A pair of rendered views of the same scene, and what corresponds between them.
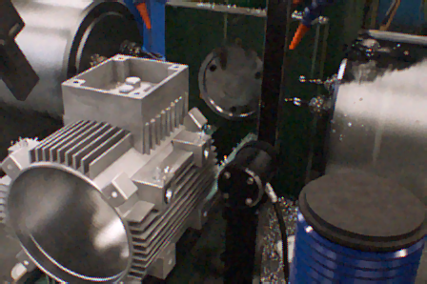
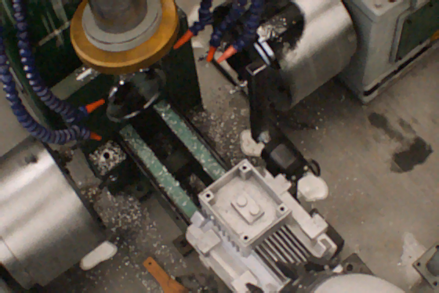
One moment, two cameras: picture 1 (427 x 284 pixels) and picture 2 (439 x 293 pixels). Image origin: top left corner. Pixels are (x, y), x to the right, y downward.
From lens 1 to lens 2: 1.07 m
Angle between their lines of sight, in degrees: 50
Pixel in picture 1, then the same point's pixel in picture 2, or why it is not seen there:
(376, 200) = not seen: outside the picture
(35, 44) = (67, 235)
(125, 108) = (283, 219)
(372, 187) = not seen: outside the picture
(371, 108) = (305, 68)
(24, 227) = not seen: outside the picture
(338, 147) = (297, 96)
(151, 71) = (223, 182)
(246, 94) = (146, 92)
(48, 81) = (92, 242)
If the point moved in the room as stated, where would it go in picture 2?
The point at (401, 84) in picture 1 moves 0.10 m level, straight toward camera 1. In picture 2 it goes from (310, 44) to (346, 79)
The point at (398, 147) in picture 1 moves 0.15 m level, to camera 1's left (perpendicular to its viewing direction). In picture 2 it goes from (324, 72) to (291, 132)
